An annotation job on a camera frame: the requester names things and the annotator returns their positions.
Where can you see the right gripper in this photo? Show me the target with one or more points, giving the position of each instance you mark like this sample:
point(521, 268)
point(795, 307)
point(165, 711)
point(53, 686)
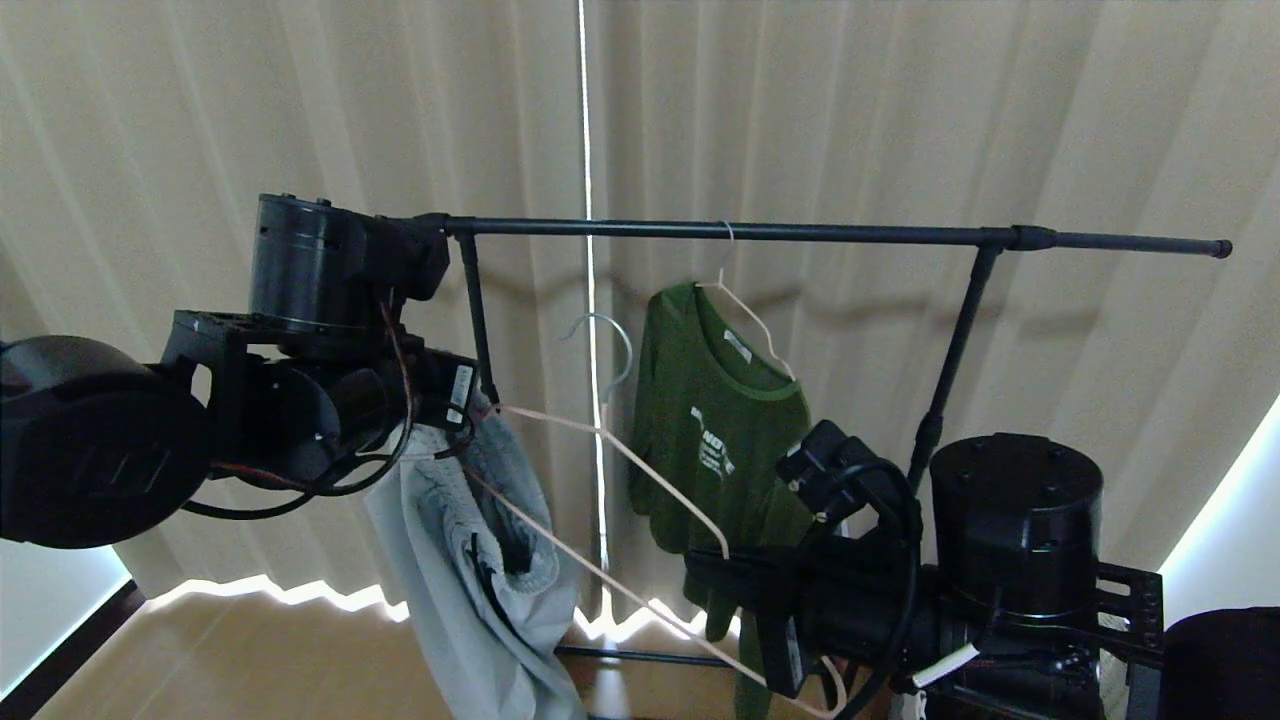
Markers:
point(870, 615)

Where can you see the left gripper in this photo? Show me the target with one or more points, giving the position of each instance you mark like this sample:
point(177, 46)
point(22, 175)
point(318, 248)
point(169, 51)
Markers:
point(320, 420)

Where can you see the pale grey garment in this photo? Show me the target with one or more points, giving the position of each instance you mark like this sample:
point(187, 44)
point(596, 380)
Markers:
point(440, 560)

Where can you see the green long-sleeved shirt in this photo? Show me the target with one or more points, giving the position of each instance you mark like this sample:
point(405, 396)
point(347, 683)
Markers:
point(700, 420)

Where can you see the pink clothes hanger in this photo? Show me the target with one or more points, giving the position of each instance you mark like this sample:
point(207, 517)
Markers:
point(722, 290)
point(610, 432)

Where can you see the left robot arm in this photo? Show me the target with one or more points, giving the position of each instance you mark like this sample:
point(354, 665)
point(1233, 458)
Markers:
point(90, 440)

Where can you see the white laundry basket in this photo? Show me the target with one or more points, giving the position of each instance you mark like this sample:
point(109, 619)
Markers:
point(905, 706)

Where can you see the black clothes rack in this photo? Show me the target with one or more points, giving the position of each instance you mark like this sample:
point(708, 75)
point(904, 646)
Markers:
point(800, 232)

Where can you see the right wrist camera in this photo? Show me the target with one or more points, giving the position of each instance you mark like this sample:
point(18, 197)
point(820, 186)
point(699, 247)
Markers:
point(830, 470)

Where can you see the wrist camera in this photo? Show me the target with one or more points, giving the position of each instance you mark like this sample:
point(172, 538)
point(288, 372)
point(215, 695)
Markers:
point(830, 470)
point(415, 255)

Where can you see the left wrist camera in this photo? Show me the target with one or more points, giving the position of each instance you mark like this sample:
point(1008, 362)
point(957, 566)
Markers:
point(415, 255)

